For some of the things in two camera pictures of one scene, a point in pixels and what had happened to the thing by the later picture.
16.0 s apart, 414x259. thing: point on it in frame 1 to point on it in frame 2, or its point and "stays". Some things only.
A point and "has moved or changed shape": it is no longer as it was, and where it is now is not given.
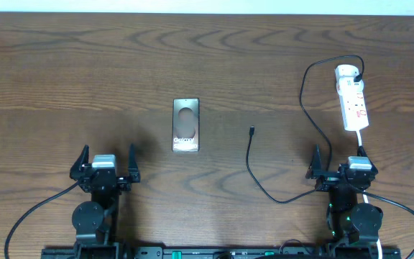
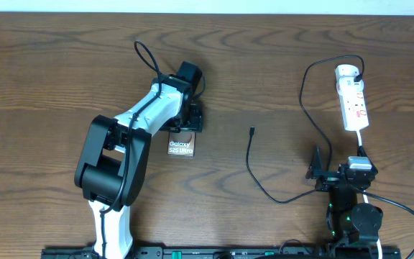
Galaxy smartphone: [185, 124] has moved or changed shape
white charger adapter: [346, 85] stays
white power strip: [354, 111] stays
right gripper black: [328, 180] stays
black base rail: [150, 252] stays
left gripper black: [104, 178] to [194, 119]
